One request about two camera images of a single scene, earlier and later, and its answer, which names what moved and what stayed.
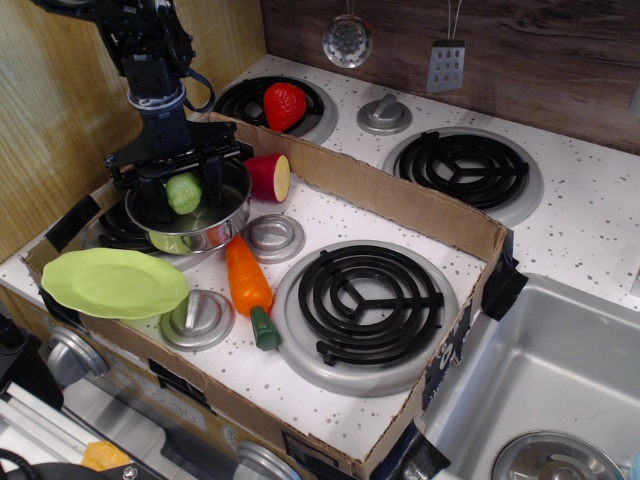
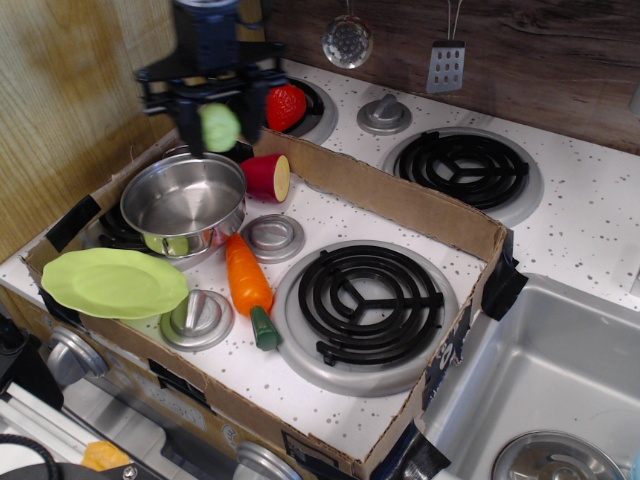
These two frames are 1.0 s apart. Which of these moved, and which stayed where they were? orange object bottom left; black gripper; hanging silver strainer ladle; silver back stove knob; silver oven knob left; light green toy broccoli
Moved: black gripper; light green toy broccoli
Stayed: orange object bottom left; hanging silver strainer ladle; silver back stove knob; silver oven knob left
